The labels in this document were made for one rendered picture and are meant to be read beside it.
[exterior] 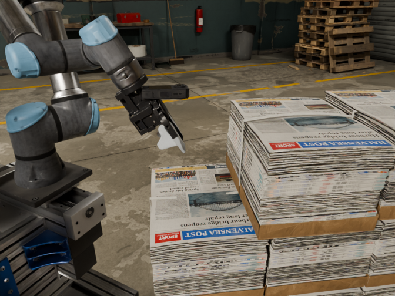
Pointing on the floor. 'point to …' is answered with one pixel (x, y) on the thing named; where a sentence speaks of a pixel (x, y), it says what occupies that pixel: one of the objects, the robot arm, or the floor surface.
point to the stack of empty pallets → (318, 55)
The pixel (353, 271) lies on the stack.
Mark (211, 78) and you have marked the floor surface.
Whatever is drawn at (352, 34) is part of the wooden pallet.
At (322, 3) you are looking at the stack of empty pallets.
